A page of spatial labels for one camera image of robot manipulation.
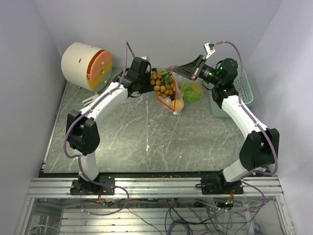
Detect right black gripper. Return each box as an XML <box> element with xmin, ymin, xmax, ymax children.
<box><xmin>173</xmin><ymin>55</ymin><xmax>221</xmax><ymax>87</ymax></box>

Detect fake longan bunch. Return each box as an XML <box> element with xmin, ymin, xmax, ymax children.
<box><xmin>150</xmin><ymin>70</ymin><xmax>177</xmax><ymax>101</ymax></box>

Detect clear zip bag red seal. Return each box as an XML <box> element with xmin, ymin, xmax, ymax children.
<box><xmin>151</xmin><ymin>66</ymin><xmax>184</xmax><ymax>116</ymax></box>

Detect fake orange fruit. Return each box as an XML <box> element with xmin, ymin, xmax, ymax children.
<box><xmin>171</xmin><ymin>99</ymin><xmax>184</xmax><ymax>112</ymax></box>

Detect teal plastic basket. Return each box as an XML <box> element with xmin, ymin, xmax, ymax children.
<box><xmin>209</xmin><ymin>63</ymin><xmax>256</xmax><ymax>118</ymax></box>

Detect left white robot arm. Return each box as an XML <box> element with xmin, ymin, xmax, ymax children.
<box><xmin>63</xmin><ymin>56</ymin><xmax>153</xmax><ymax>194</ymax></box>

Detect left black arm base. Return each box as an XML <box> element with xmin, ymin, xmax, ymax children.
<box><xmin>70</xmin><ymin>176</ymin><xmax>115</xmax><ymax>195</ymax></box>

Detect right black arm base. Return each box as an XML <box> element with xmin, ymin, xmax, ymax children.
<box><xmin>195</xmin><ymin>177</ymin><xmax>244</xmax><ymax>195</ymax></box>

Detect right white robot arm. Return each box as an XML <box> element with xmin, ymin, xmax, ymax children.
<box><xmin>174</xmin><ymin>55</ymin><xmax>280</xmax><ymax>194</ymax></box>

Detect fake yellow fruit slice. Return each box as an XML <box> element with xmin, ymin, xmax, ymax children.
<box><xmin>190</xmin><ymin>82</ymin><xmax>202</xmax><ymax>95</ymax></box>

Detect fake green round fruit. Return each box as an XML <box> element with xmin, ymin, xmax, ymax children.
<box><xmin>179</xmin><ymin>82</ymin><xmax>191</xmax><ymax>92</ymax></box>

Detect fake green starfruit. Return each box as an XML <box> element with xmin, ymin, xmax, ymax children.
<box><xmin>184</xmin><ymin>91</ymin><xmax>201</xmax><ymax>102</ymax></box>

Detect white cylinder drawer unit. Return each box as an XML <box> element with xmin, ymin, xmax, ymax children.
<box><xmin>61</xmin><ymin>42</ymin><xmax>112</xmax><ymax>93</ymax></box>

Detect small white slotted block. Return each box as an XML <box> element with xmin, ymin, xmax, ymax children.
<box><xmin>82</xmin><ymin>94</ymin><xmax>99</xmax><ymax>107</ymax></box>

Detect aluminium frame rail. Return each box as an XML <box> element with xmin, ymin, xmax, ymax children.
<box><xmin>26</xmin><ymin>177</ymin><xmax>284</xmax><ymax>199</ymax></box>

